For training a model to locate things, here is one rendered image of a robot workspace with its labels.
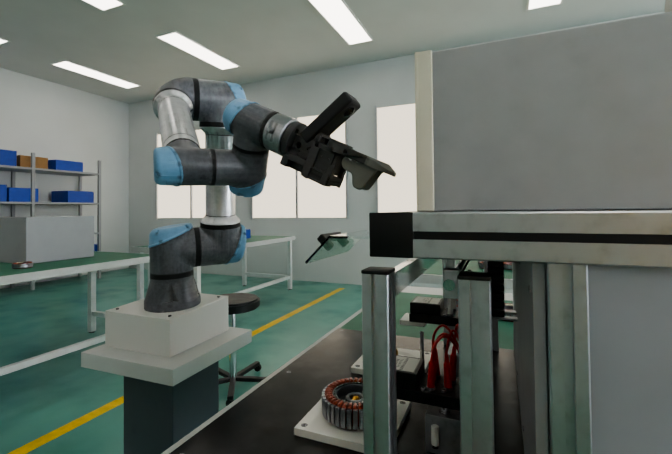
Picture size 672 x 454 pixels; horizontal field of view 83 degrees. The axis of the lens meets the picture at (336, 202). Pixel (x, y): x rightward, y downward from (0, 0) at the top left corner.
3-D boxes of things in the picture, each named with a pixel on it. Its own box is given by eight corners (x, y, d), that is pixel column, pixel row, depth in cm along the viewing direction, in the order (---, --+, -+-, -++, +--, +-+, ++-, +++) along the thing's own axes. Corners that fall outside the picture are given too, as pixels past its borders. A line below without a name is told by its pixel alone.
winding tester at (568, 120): (416, 211, 48) (414, 51, 49) (454, 210, 88) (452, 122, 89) (869, 208, 33) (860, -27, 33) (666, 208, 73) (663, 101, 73)
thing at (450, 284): (443, 299, 39) (442, 270, 39) (476, 245, 96) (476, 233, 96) (459, 300, 38) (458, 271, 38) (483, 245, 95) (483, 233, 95)
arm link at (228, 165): (208, 182, 83) (211, 135, 78) (259, 182, 88) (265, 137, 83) (214, 200, 77) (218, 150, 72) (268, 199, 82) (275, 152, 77)
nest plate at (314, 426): (293, 435, 59) (293, 427, 59) (332, 392, 72) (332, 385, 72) (387, 459, 53) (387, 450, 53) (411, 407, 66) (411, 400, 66)
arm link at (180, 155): (147, 67, 102) (154, 148, 66) (190, 72, 107) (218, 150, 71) (148, 108, 108) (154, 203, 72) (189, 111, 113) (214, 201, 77)
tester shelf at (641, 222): (369, 256, 39) (368, 212, 39) (449, 226, 102) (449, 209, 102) (1104, 287, 22) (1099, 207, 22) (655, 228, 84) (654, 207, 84)
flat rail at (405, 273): (373, 305, 42) (373, 278, 42) (446, 249, 99) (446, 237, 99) (384, 306, 42) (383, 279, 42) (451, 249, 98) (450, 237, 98)
